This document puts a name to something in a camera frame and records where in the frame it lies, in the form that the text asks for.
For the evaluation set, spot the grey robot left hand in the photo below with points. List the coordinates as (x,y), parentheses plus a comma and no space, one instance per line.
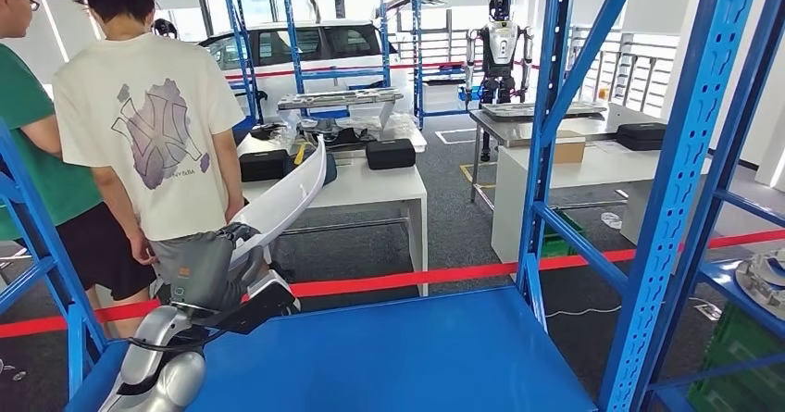
(196,268)

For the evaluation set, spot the white curved plastic part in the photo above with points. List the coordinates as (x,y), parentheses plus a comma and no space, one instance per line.
(288,201)

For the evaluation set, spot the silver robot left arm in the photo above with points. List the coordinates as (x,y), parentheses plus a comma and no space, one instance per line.
(165,384)

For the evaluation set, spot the blue metal shelf rack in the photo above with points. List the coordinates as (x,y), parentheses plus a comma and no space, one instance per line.
(241,41)
(384,29)
(417,41)
(398,348)

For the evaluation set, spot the silver metal car part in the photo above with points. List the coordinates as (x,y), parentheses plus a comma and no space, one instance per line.
(763,277)

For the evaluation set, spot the black hard case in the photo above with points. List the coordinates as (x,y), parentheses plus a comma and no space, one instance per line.
(264,165)
(641,136)
(390,153)

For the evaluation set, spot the person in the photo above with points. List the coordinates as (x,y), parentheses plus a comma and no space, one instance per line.
(31,151)
(153,133)

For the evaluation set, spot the yellow tool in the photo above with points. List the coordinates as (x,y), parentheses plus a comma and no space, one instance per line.
(300,153)

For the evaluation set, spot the dark blue bag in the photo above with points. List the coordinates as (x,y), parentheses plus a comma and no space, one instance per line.
(330,167)

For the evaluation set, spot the white table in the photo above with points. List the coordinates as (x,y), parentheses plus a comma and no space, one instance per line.
(368,188)
(601,164)

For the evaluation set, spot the red barrier tape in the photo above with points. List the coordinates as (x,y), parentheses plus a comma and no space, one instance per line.
(398,283)

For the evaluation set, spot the grey metal car panel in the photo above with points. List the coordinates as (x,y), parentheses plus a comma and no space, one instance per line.
(337,97)
(527,110)

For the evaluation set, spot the silver black humanoid robot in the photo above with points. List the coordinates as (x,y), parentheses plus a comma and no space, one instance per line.
(500,47)
(164,28)

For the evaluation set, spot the clear plastic sheet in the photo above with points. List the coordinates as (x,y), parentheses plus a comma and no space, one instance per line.
(398,128)

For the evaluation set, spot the white car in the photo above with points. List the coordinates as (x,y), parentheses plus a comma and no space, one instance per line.
(306,47)

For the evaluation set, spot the steel table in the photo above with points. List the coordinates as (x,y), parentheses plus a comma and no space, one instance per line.
(521,132)

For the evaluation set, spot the green plastic crate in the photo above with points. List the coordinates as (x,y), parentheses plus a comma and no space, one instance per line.
(561,243)
(736,366)

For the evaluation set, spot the cardboard box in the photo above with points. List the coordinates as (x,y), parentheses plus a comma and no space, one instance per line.
(569,148)

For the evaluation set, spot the white railing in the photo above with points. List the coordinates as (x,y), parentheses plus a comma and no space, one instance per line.
(638,72)

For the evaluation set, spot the floor socket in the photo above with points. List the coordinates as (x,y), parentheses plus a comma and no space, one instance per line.
(708,311)

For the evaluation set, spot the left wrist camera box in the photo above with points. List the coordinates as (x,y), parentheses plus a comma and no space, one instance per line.
(264,305)

